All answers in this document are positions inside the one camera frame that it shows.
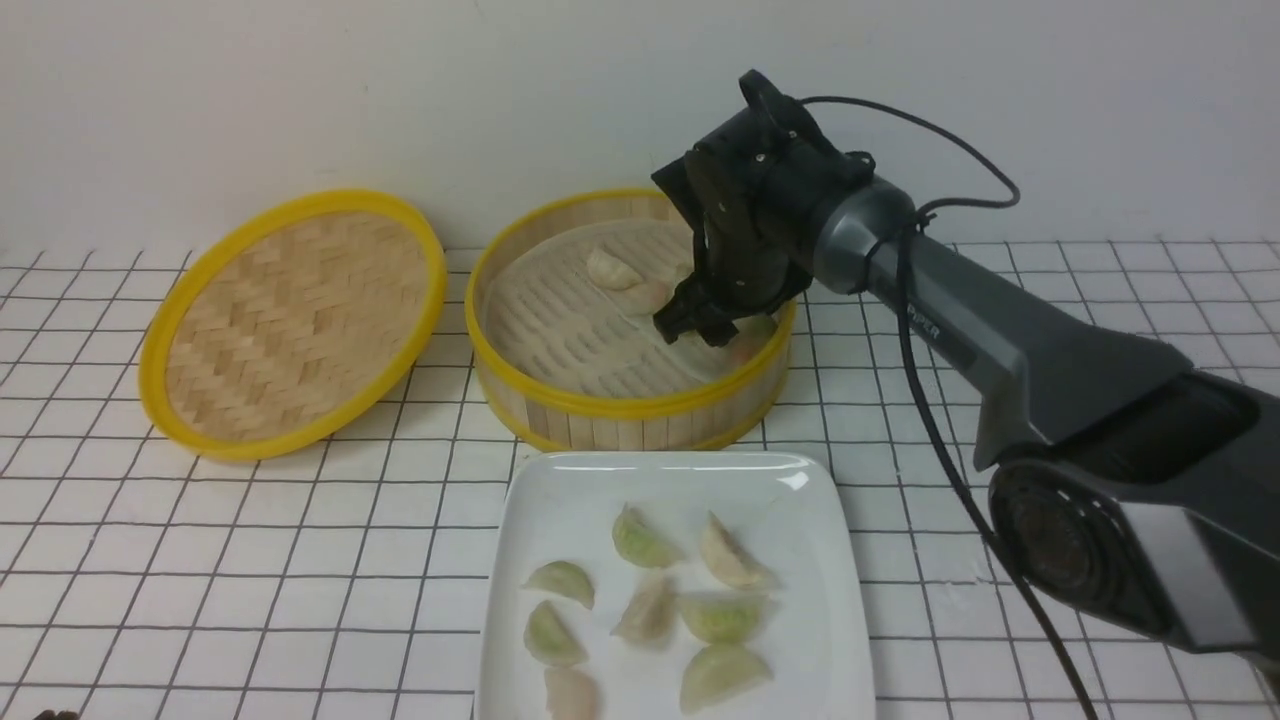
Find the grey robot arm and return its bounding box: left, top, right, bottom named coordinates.
left=652, top=95, right=1279, bottom=685

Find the pinkish dumpling plate centre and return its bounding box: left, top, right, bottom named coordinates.
left=611, top=571, right=676, bottom=647

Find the green dumpling plate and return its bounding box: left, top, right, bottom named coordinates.
left=676, top=593, right=776, bottom=644
left=522, top=560, right=595, bottom=610
left=524, top=600, right=589, bottom=667
left=611, top=503, right=684, bottom=569
left=678, top=643, right=773, bottom=716

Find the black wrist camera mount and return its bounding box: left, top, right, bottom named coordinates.
left=739, top=69, right=812, bottom=138

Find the white dumpling in steamer back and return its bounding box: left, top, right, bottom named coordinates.
left=585, top=247, right=645, bottom=292

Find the white square plate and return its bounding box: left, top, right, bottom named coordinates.
left=474, top=451, right=877, bottom=719

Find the black cable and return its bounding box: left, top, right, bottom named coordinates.
left=800, top=96, right=1103, bottom=720

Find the green dumpling plate back centre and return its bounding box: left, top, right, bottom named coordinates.
left=611, top=503, right=684, bottom=569

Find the green dumpling plate lower left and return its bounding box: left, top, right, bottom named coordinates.
left=524, top=600, right=589, bottom=667

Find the green dumpling plate lower right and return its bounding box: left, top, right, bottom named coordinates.
left=678, top=643, right=773, bottom=716

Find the green dumpling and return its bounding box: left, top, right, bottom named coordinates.
left=724, top=315, right=777, bottom=368

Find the yellow rimmed bamboo steamer lid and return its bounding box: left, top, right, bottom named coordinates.
left=138, top=190, right=448, bottom=462

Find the white dumpling plate back right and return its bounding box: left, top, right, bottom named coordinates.
left=699, top=512, right=777, bottom=591

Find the pink dumpling plate bottom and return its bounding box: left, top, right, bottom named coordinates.
left=544, top=667, right=602, bottom=720

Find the pale dumpling in steamer centre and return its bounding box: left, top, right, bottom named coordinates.
left=614, top=281, right=673, bottom=316

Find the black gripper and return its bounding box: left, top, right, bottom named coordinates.
left=652, top=109, right=876, bottom=348

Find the yellow rimmed bamboo steamer basket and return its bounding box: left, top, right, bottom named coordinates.
left=465, top=190, right=797, bottom=451

